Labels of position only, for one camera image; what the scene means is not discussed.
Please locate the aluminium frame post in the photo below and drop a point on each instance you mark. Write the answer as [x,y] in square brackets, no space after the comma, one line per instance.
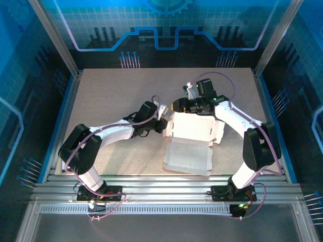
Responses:
[276,37]
[56,37]

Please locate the black control box with LED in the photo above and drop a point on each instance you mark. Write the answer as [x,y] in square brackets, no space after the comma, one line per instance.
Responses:
[238,211]

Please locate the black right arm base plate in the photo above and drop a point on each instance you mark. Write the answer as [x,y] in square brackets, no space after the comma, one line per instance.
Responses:
[218,195]

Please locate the aluminium table side rail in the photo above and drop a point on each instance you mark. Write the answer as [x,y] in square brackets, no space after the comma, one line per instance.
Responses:
[265,106]
[70,106]

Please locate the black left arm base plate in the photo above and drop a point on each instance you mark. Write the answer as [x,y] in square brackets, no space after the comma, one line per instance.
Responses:
[116,193]

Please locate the pink and white paper box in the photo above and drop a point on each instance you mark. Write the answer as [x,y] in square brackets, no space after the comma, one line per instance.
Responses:
[189,141]

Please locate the white connector plug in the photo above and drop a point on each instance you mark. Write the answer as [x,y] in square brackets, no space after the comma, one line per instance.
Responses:
[91,204]

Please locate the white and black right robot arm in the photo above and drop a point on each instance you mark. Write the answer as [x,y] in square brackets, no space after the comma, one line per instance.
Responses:
[260,151]

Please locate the aluminium mounting rail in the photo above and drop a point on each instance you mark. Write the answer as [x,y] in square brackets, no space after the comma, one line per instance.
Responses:
[166,186]

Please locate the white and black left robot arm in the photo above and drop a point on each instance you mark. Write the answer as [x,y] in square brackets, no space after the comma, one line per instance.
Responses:
[80,153]

